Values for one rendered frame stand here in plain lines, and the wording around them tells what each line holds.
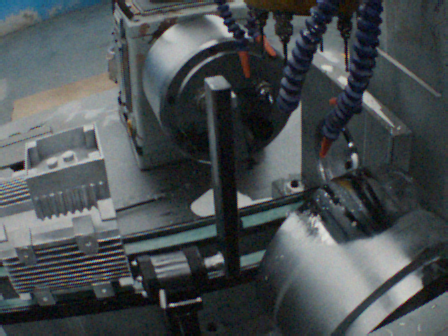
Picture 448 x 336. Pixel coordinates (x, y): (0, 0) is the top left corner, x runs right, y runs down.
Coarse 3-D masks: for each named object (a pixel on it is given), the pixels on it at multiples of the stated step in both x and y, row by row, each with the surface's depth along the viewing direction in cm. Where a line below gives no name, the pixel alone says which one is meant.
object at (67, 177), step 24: (48, 144) 74; (72, 144) 75; (96, 144) 75; (48, 168) 69; (72, 168) 66; (96, 168) 68; (48, 192) 67; (72, 192) 68; (96, 192) 69; (48, 216) 68
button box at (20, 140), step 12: (24, 132) 88; (36, 132) 89; (48, 132) 89; (0, 144) 87; (12, 144) 87; (24, 144) 88; (0, 156) 87; (12, 156) 87; (24, 156) 88; (0, 168) 87
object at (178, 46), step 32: (192, 32) 99; (224, 32) 96; (160, 64) 99; (192, 64) 94; (224, 64) 95; (256, 64) 97; (160, 96) 96; (192, 96) 96; (256, 96) 98; (192, 128) 100; (256, 128) 103
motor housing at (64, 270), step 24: (0, 192) 68; (24, 192) 69; (0, 216) 67; (24, 216) 68; (72, 216) 69; (96, 216) 70; (48, 240) 66; (72, 240) 67; (120, 240) 70; (24, 264) 66; (48, 264) 68; (72, 264) 68; (96, 264) 70; (120, 264) 71; (24, 288) 68; (72, 288) 71
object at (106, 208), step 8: (104, 200) 69; (112, 200) 69; (104, 208) 69; (112, 208) 69; (104, 216) 68; (112, 216) 69; (0, 224) 65; (0, 232) 65; (0, 240) 64; (8, 240) 66; (120, 280) 75; (128, 280) 75; (24, 296) 71; (32, 296) 72
